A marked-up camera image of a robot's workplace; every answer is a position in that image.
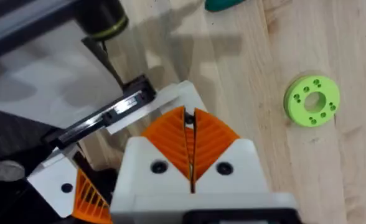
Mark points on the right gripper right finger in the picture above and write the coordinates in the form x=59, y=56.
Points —
x=229, y=155

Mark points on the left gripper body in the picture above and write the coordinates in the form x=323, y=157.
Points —
x=46, y=81

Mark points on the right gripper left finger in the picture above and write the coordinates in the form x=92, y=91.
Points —
x=158, y=155

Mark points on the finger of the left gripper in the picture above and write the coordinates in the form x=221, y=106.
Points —
x=183, y=95
x=58, y=186

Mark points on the teal green toy vegetable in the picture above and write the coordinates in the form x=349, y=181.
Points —
x=223, y=4

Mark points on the green disc with holes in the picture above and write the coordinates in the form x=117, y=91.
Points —
x=298, y=109

